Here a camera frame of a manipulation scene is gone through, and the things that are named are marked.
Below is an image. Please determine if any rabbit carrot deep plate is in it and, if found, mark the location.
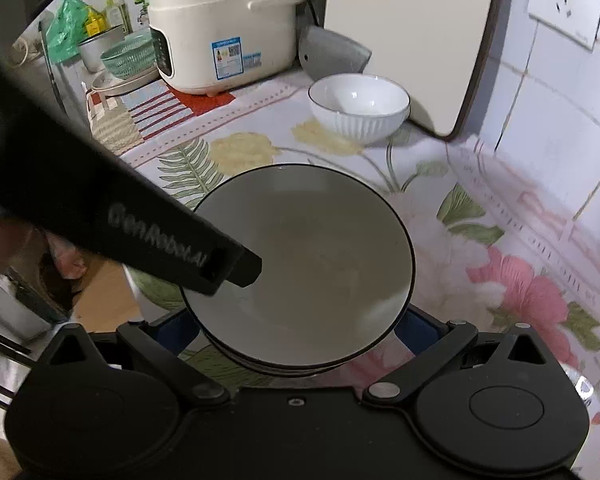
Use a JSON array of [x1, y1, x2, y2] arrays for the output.
[[562, 358, 600, 479]]

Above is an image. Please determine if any green colander basket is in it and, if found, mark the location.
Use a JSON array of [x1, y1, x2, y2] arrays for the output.
[[100, 28, 156, 79]]

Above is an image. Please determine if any metal pot by sink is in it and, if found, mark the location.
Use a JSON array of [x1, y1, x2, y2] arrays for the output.
[[78, 25, 124, 74]]

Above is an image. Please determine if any cream cutting board black edge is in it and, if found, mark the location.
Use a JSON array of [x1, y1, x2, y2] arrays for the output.
[[325, 0, 502, 141]]

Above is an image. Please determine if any person's left hand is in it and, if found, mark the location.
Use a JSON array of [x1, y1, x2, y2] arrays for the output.
[[0, 219, 87, 280]]

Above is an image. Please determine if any white bowl black rim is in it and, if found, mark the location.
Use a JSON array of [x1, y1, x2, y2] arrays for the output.
[[178, 162, 415, 366]]

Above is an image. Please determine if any small white ribbed bowl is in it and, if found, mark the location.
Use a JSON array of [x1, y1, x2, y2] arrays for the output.
[[308, 74, 411, 145]]

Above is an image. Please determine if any grey cleaver knife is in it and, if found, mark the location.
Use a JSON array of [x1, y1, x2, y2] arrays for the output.
[[298, 25, 372, 80]]

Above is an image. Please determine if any white ribbed bowl back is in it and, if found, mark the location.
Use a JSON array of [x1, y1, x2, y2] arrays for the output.
[[198, 300, 408, 377]]

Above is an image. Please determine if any green plastic bag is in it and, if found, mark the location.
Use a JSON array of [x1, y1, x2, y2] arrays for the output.
[[45, 0, 88, 64]]

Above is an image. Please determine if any cream rice cooker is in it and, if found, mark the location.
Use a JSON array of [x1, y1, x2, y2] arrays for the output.
[[148, 0, 304, 94]]

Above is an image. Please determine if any striped red placemat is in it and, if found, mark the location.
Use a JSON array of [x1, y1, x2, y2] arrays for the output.
[[85, 80, 235, 155]]

